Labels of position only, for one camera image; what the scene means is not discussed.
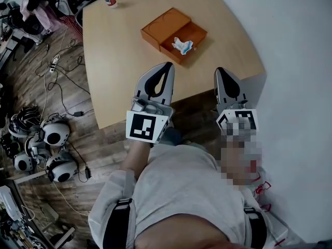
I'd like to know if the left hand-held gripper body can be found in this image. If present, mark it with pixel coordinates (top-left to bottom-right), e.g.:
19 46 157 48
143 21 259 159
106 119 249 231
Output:
126 96 174 145

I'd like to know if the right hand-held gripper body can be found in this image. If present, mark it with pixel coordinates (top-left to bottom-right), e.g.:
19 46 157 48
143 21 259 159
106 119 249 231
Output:
216 101 260 137

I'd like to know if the white blue item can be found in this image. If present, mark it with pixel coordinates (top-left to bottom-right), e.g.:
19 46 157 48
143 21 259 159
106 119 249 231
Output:
172 37 195 56

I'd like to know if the orange cardboard box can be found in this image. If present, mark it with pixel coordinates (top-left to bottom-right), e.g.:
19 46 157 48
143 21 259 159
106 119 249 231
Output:
141 7 209 64

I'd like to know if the person's right forearm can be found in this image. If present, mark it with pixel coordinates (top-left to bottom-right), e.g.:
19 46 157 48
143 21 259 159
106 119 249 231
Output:
220 131 262 191

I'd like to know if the person's left forearm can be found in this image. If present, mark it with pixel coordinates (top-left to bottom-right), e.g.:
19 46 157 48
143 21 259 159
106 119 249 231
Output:
119 140 151 183

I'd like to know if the person's grey sweatshirt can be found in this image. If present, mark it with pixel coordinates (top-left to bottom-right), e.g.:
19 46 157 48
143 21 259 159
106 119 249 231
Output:
88 143 275 249

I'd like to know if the white round headset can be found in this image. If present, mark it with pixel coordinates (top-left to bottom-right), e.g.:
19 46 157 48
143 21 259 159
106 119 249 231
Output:
25 135 51 157
12 152 36 173
40 121 71 147
46 152 79 183

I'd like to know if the red plaid cloth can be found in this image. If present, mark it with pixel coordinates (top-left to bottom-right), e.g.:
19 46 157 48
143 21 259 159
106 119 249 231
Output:
59 15 84 45

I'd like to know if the white power strip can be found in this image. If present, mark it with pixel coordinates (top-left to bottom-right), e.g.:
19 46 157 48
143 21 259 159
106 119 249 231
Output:
49 57 60 74

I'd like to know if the pink cloth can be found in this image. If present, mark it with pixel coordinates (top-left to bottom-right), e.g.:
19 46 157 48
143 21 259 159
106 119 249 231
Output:
21 0 61 33

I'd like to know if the red cable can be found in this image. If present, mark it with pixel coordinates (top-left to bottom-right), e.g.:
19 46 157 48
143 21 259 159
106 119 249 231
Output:
253 172 272 213

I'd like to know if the black floor cable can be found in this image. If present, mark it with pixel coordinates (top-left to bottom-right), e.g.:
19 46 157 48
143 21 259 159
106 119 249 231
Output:
35 39 94 117

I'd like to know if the black left arm strap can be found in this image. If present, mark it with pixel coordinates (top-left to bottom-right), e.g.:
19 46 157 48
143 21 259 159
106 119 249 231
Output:
102 198 133 249

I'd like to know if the black arm strap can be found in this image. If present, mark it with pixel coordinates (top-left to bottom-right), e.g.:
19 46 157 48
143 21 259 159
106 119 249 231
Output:
102 198 133 249
243 206 268 249

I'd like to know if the black right arm strap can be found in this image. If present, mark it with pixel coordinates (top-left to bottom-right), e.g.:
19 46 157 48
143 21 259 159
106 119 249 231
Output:
243 206 268 249

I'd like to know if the bundle of black white cables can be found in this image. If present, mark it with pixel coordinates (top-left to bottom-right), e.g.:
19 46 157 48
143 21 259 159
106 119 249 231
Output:
10 105 42 134

